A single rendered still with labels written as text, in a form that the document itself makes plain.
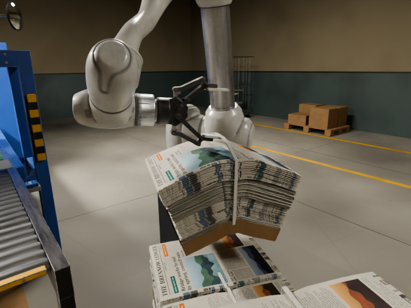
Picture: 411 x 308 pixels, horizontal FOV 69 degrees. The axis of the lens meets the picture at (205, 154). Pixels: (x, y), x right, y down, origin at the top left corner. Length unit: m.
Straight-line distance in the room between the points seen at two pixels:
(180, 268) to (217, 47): 0.76
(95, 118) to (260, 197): 0.50
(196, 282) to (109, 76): 0.62
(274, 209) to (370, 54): 6.87
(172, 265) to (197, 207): 0.27
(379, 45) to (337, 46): 0.92
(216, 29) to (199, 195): 0.59
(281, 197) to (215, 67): 0.53
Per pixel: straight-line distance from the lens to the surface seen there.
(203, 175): 0.80
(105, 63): 0.64
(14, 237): 1.45
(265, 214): 0.93
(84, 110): 0.81
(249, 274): 0.99
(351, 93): 7.81
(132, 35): 0.78
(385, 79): 7.51
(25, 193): 1.87
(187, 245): 0.87
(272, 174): 0.88
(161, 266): 1.03
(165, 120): 0.85
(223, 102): 1.19
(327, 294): 0.61
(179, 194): 0.80
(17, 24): 2.34
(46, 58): 9.98
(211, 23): 1.12
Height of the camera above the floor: 1.43
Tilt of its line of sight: 16 degrees down
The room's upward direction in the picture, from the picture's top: 1 degrees counter-clockwise
